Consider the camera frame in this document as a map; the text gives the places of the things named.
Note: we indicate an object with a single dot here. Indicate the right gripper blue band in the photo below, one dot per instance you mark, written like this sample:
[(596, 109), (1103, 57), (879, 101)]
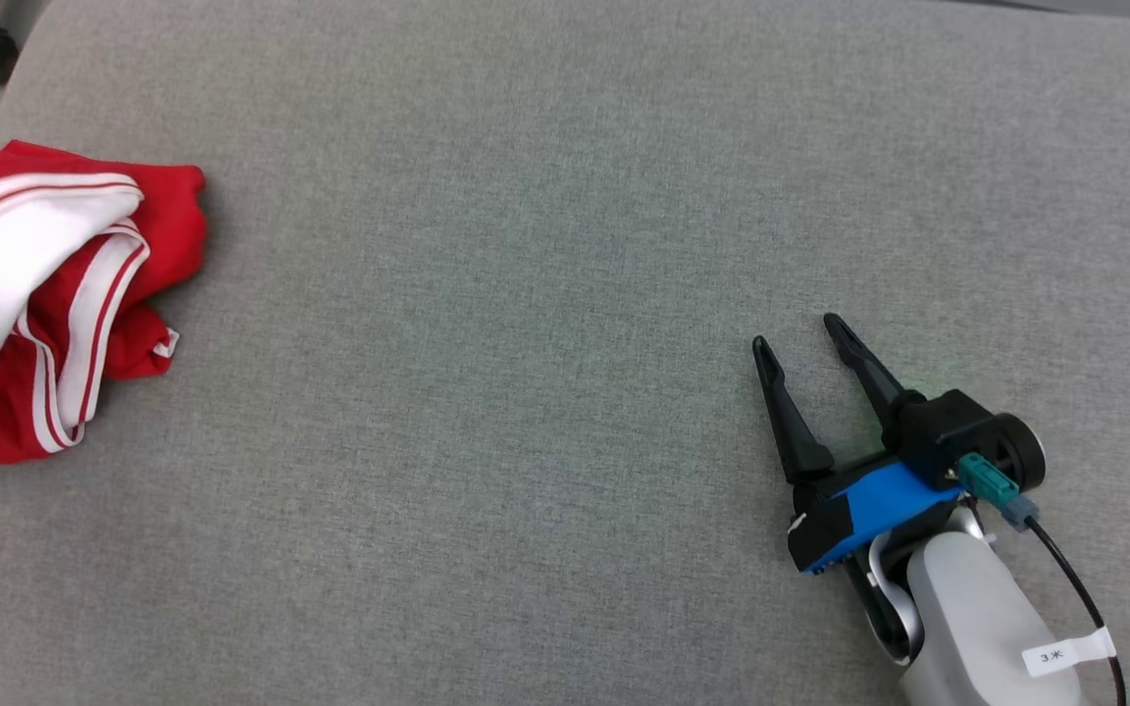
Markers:
[(884, 495)]

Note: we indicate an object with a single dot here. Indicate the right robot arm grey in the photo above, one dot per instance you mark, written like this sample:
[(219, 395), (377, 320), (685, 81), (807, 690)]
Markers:
[(967, 608)]

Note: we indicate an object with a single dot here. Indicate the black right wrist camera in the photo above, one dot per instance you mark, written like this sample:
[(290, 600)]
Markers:
[(948, 431)]

